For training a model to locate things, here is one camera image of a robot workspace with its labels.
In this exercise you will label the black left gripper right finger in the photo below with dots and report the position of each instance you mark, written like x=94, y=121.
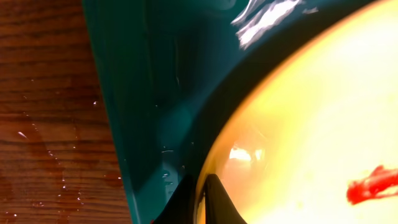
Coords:
x=219, y=209

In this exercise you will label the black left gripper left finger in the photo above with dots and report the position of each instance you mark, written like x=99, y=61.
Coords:
x=179, y=209

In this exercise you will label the yellow plate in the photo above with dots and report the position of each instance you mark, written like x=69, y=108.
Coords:
x=324, y=119

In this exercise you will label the blue plastic tray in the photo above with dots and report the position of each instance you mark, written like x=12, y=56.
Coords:
x=172, y=72

